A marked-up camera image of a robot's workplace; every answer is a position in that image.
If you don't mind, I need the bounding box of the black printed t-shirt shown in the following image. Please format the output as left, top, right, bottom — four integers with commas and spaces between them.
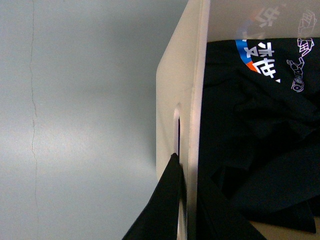
199, 37, 320, 233

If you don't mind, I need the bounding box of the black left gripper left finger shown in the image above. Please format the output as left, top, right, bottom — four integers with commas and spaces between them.
123, 153, 186, 240

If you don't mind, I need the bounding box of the cream plastic laundry hamper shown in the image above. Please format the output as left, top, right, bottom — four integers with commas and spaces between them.
156, 0, 320, 240

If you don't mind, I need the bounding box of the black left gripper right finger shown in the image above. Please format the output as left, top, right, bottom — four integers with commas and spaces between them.
197, 172, 265, 240

